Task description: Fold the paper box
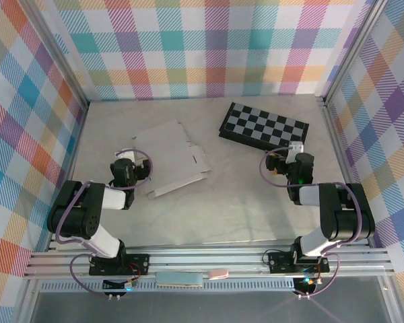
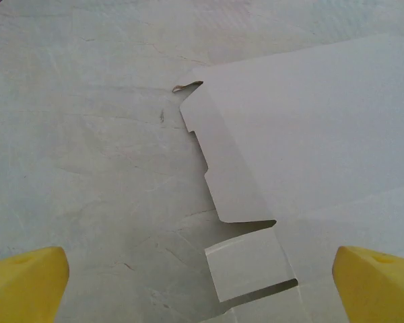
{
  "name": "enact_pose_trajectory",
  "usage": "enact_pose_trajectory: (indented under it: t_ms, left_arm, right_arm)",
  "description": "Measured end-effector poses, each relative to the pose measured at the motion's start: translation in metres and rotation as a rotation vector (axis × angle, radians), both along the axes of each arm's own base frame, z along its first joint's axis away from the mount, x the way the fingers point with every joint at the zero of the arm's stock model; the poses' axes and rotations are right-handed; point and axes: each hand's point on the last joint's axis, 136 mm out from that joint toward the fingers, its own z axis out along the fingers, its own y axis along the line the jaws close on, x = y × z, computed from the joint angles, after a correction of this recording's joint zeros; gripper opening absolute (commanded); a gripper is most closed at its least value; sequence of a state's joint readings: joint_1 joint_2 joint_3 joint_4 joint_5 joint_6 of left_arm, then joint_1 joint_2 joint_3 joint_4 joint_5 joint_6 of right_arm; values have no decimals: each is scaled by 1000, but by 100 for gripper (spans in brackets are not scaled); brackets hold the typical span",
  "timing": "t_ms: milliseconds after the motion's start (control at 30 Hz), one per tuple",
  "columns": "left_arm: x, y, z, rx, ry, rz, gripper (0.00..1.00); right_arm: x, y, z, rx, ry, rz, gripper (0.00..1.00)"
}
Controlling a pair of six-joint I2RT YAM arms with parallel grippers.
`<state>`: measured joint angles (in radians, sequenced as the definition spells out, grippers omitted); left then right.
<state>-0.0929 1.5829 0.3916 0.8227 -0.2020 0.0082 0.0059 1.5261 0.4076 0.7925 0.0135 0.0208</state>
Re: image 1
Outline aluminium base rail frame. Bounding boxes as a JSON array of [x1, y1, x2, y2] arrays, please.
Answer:
[[22, 235, 397, 281]]

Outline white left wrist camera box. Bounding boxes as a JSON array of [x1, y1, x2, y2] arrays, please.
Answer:
[[115, 147, 137, 163]]

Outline white paper box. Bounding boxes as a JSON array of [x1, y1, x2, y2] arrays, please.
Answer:
[[130, 120, 211, 201]]

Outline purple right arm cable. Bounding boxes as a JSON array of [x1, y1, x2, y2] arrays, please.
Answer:
[[259, 147, 362, 299]]

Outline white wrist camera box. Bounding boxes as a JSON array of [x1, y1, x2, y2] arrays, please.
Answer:
[[115, 147, 137, 163], [288, 141, 306, 164]]

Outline aluminium side rail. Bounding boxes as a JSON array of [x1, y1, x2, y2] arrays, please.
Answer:
[[318, 96, 373, 248], [46, 100, 90, 252]]

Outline pink eraser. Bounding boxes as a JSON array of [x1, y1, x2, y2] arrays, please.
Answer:
[[207, 267, 229, 280]]

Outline light blue foam block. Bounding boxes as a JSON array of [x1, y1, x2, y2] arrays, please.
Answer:
[[155, 271, 205, 289]]

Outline perforated metal cable tray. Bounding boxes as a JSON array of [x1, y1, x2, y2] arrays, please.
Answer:
[[40, 281, 297, 294]]

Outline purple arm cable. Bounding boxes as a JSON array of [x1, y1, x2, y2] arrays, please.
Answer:
[[259, 147, 362, 299], [55, 147, 155, 300]]

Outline small circuit board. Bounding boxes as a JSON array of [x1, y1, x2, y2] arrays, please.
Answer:
[[102, 277, 138, 292], [294, 276, 324, 290]]

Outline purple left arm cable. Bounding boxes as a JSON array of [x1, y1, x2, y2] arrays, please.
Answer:
[[55, 147, 155, 300]]

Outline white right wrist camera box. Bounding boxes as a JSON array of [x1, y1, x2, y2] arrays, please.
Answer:
[[288, 141, 306, 164]]

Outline grey metal panel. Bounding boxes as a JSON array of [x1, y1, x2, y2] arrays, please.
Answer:
[[30, 291, 393, 323]]

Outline black and grey chessboard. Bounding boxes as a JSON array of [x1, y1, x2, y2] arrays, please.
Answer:
[[217, 102, 310, 152]]

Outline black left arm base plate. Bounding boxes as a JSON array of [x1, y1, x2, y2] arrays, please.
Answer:
[[88, 254, 151, 277]]

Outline aluminium corner post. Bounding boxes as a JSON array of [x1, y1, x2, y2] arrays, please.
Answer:
[[318, 0, 390, 105], [20, 0, 90, 110]]

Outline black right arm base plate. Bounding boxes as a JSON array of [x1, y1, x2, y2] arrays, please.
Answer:
[[267, 250, 331, 274]]

